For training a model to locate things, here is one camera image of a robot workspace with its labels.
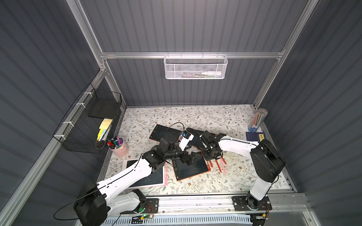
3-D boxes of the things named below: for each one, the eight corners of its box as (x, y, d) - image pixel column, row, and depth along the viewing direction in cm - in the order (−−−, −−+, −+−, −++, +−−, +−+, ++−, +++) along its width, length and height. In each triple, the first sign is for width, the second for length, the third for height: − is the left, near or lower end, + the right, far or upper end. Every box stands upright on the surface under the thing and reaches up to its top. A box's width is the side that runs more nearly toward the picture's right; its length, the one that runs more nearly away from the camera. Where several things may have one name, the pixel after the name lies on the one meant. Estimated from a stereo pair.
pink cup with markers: (115, 157, 93) (106, 147, 83) (118, 146, 98) (110, 136, 88) (127, 157, 93) (120, 147, 83) (130, 146, 98) (124, 136, 88)
